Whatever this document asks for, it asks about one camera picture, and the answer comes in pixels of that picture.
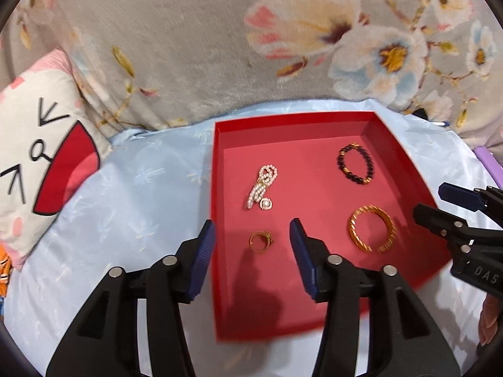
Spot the gold ring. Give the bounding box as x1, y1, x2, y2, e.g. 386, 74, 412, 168
248, 230, 275, 254

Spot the pearl bracelet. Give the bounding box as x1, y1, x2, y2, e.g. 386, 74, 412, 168
246, 163, 280, 212

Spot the dark beaded bracelet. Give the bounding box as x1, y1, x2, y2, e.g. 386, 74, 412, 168
336, 142, 375, 186

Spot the grey floral blanket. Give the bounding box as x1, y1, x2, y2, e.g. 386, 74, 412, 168
1, 0, 502, 153

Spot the white cartoon face pillow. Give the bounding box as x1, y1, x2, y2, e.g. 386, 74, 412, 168
0, 49, 111, 269

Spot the light blue patterned sheet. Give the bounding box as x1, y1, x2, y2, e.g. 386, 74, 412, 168
4, 100, 494, 376

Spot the gold mesh bangle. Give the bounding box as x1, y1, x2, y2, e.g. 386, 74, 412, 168
347, 205, 397, 254

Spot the red cardboard tray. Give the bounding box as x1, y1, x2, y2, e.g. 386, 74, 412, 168
212, 112, 449, 341

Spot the purple object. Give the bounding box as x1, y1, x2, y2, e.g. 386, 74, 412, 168
473, 146, 503, 189

